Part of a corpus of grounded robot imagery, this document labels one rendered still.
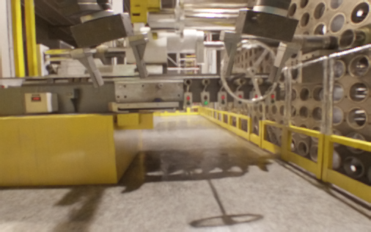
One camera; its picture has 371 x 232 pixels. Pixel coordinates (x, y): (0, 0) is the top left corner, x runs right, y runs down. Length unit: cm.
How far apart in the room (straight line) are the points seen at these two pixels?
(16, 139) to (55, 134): 34
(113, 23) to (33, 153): 164
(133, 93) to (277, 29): 162
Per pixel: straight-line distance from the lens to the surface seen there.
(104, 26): 48
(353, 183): 171
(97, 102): 207
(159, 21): 178
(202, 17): 184
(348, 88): 278
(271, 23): 48
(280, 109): 391
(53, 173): 192
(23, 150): 201
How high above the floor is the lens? 69
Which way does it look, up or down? 5 degrees down
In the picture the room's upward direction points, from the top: 1 degrees counter-clockwise
